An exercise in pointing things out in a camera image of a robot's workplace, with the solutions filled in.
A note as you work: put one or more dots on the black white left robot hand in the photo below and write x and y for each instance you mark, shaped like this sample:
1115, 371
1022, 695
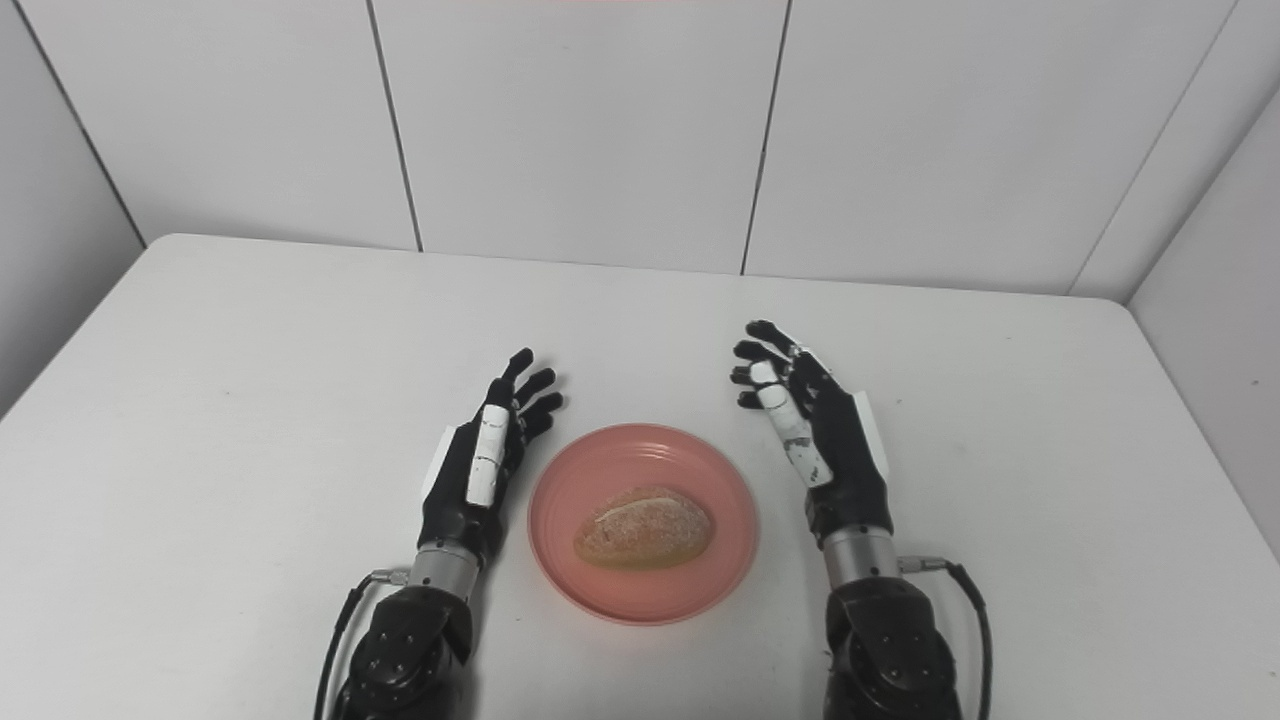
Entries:
475, 480

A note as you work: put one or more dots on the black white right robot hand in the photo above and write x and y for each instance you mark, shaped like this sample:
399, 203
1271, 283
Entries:
840, 450

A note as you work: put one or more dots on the pink round plate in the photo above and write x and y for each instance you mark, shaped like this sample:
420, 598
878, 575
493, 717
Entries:
650, 460

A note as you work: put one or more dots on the golden brown bread roll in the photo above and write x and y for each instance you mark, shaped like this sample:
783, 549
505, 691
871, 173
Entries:
645, 528

